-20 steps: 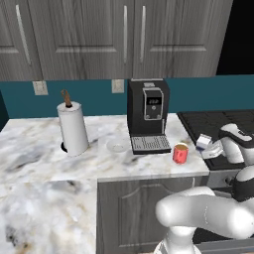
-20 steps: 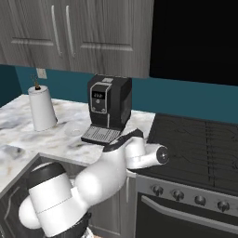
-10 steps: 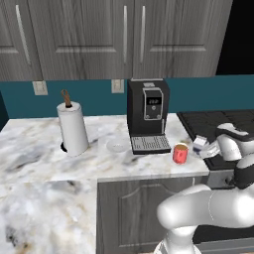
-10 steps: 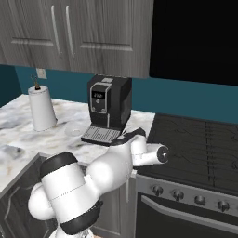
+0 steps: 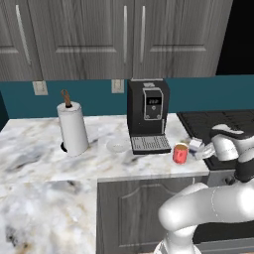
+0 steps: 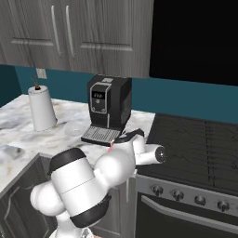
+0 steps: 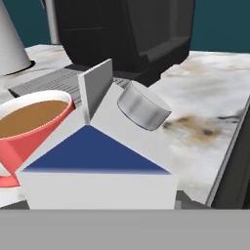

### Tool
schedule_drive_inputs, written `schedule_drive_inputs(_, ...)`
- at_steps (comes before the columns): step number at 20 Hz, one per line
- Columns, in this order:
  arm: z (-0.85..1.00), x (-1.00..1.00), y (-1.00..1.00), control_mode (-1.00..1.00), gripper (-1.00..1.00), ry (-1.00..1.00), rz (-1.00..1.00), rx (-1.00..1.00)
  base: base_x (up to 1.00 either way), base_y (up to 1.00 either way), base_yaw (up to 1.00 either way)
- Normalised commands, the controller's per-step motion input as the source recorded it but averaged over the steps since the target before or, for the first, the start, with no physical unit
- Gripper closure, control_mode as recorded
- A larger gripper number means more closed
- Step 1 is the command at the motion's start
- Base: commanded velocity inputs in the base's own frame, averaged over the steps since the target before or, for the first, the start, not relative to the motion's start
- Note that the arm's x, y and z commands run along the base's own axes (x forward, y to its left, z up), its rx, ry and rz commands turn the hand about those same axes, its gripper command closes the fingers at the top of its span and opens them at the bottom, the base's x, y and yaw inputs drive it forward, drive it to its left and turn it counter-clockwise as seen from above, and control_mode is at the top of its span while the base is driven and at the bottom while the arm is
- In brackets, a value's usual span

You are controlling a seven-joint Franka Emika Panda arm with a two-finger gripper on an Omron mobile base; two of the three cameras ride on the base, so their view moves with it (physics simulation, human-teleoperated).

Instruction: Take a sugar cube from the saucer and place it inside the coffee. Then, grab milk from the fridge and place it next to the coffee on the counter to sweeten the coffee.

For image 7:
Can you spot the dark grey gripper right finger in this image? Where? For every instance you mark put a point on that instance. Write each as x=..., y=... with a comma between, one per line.
x=190, y=202

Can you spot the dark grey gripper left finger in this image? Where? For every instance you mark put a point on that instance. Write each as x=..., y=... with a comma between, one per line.
x=18, y=205

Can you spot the white and blue milk carton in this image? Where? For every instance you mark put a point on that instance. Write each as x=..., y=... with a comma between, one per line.
x=97, y=188

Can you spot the red coffee cup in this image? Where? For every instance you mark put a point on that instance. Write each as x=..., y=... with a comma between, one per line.
x=19, y=146

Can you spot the black coffee machine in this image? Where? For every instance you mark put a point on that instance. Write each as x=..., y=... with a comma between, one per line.
x=130, y=29

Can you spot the dark cabinet front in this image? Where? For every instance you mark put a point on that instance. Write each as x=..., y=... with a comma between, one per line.
x=236, y=175

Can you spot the white cone-shaped object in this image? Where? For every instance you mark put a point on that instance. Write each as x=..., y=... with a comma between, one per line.
x=9, y=45

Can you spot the grey metal pole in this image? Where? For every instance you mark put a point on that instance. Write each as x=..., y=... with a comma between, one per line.
x=52, y=19

